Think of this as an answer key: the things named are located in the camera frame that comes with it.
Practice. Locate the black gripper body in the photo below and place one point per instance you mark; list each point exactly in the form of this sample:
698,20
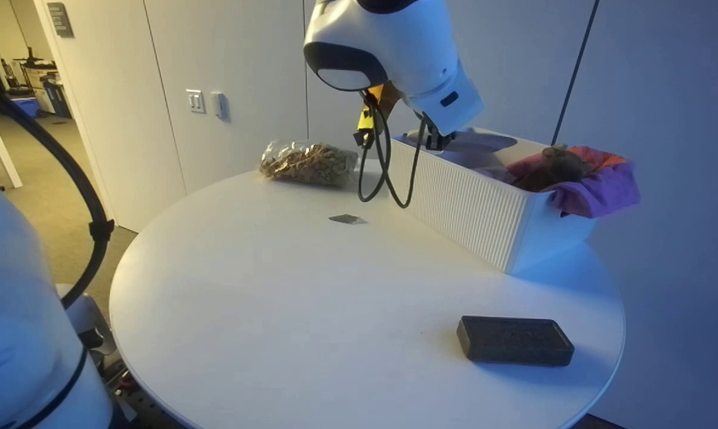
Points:
436,140

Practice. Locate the white rectangular basket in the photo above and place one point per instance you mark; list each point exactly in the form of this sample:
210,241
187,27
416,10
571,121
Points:
469,206

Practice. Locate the small grey scrap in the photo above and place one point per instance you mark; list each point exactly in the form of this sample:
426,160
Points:
348,218

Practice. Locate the brown plush item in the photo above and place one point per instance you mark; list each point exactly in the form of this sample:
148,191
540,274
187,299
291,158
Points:
556,169

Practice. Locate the clear bag of nuts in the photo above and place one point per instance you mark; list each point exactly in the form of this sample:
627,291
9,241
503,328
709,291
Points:
312,166

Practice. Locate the purple and red cloth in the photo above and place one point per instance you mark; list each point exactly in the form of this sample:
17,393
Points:
604,191

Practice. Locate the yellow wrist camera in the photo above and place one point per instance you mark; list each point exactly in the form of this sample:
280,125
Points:
368,121

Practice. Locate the dark wall sign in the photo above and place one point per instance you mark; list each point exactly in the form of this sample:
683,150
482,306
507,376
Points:
61,20

